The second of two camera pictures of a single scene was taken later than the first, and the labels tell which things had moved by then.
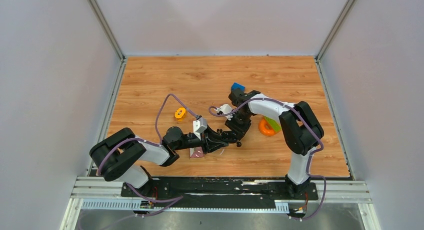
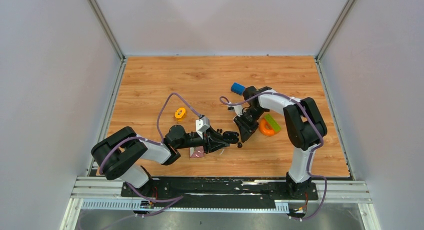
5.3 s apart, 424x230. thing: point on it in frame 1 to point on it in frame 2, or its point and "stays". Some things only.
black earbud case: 229,136 stays
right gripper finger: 235,127 to 246,129
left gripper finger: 211,146 stays
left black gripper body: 192,141 stays
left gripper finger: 215,137 stays
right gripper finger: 243,129 to 253,125
